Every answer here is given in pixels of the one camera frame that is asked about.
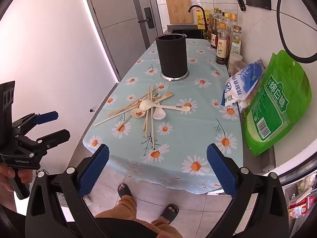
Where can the green sugar bag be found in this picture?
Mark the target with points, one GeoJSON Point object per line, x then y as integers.
{"type": "Point", "coordinates": [277, 104]}

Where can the blue white salt bag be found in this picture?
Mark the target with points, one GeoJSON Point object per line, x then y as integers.
{"type": "Point", "coordinates": [244, 81]}

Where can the brown spice jar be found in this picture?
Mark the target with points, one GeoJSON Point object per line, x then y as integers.
{"type": "Point", "coordinates": [239, 67]}

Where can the yellow oil jug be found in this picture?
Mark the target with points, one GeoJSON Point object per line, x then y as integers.
{"type": "Point", "coordinates": [201, 17]}

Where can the black kitchen sink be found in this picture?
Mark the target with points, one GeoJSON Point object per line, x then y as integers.
{"type": "Point", "coordinates": [183, 33]}

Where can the black kitchen faucet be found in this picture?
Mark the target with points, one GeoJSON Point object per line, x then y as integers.
{"type": "Point", "coordinates": [198, 6]}

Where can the white lid spice jar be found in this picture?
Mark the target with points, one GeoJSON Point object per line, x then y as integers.
{"type": "Point", "coordinates": [235, 57]}

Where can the grey door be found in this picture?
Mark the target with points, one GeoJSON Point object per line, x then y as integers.
{"type": "Point", "coordinates": [116, 12]}

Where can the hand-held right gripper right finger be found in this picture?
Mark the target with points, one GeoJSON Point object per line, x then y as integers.
{"type": "Point", "coordinates": [220, 171]}

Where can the dinosaur print ceramic spoon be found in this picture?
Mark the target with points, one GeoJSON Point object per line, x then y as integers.
{"type": "Point", "coordinates": [159, 114]}

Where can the plain white ceramic spoon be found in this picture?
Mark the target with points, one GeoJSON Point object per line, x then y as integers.
{"type": "Point", "coordinates": [146, 105]}

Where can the person's left hand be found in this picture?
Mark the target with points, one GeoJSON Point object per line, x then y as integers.
{"type": "Point", "coordinates": [26, 177]}

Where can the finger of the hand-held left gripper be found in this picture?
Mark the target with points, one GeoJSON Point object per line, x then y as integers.
{"type": "Point", "coordinates": [47, 116]}
{"type": "Point", "coordinates": [58, 136]}

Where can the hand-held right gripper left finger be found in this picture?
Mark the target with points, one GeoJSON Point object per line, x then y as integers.
{"type": "Point", "coordinates": [94, 171]}

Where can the black slipper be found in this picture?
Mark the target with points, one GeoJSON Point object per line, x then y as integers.
{"type": "Point", "coordinates": [125, 192]}
{"type": "Point", "coordinates": [168, 214]}

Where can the wooden cutting board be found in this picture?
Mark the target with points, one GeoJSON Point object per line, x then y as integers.
{"type": "Point", "coordinates": [178, 8]}

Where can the pile of wooden chopsticks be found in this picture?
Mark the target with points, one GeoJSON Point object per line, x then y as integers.
{"type": "Point", "coordinates": [147, 122]}

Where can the daisy print tablecloth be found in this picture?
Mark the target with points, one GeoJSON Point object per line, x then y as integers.
{"type": "Point", "coordinates": [188, 133]}

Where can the colourful food packets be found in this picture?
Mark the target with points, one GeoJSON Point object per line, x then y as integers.
{"type": "Point", "coordinates": [299, 208]}

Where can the black cylindrical utensil holder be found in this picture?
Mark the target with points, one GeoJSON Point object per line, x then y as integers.
{"type": "Point", "coordinates": [172, 54]}

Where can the row of condiment bottles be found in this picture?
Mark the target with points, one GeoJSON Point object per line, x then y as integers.
{"type": "Point", "coordinates": [221, 47]}

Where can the brown fleece pants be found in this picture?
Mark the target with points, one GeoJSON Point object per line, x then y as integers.
{"type": "Point", "coordinates": [126, 208]}

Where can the capybara print ceramic spoon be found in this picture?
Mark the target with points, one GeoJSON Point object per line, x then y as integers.
{"type": "Point", "coordinates": [137, 113]}

